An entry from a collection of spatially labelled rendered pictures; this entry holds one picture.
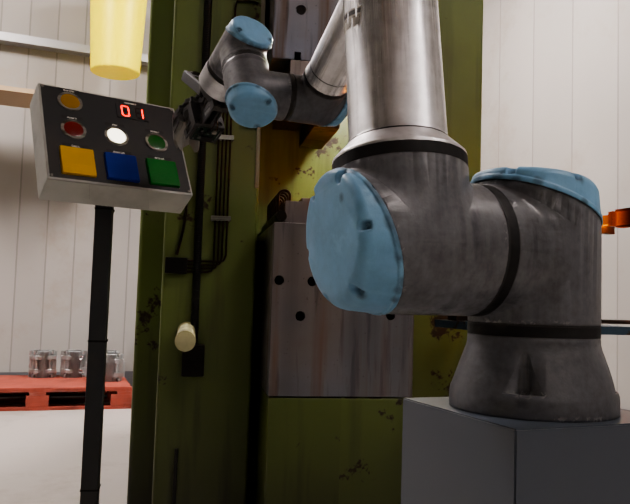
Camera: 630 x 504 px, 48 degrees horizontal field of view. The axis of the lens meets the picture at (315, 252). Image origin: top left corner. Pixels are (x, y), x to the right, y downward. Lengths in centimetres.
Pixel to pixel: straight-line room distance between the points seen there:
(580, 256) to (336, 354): 112
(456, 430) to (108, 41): 488
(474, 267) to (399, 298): 8
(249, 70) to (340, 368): 85
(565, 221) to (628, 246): 390
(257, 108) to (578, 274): 72
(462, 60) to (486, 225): 156
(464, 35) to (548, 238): 156
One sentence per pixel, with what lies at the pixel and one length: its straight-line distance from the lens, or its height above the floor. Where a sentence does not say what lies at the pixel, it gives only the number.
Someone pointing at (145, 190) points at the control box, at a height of 96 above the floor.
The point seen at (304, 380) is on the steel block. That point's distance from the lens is 185.
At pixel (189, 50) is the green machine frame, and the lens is 213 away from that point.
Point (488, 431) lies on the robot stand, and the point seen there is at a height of 59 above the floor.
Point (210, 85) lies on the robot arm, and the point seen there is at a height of 114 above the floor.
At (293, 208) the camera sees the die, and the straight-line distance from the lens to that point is 191.
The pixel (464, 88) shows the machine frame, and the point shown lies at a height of 137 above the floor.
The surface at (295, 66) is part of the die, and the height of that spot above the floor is 135.
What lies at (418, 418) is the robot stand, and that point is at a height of 58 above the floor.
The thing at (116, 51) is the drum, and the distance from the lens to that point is 545.
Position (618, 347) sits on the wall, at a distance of 476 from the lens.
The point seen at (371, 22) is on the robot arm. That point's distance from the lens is 82.
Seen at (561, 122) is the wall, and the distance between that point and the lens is 528.
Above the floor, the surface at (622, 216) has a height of 94.
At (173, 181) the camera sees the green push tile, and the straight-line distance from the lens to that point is 173.
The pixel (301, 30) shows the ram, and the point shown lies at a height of 145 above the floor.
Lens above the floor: 72
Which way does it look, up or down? 4 degrees up
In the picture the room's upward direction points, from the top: 2 degrees clockwise
